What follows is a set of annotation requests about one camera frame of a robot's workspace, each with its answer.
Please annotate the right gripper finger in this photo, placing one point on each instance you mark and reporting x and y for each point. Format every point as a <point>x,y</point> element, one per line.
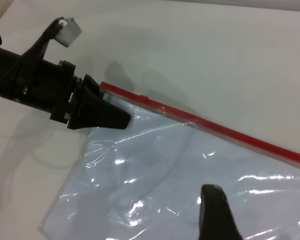
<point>215,215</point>

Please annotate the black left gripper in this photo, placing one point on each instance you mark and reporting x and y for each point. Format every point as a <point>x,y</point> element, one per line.
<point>45,85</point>

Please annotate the red zipper slider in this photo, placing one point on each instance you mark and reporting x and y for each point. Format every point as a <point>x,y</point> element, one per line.
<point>143,97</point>

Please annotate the clear plastic bag red zip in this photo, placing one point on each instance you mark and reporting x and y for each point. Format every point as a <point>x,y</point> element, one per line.
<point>165,162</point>

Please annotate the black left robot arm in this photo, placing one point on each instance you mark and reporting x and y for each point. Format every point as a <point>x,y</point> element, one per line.
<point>3,72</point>

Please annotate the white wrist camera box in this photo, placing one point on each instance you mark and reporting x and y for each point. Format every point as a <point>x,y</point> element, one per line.
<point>68,31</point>

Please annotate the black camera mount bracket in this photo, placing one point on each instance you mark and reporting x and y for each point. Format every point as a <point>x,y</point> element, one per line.
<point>41,46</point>

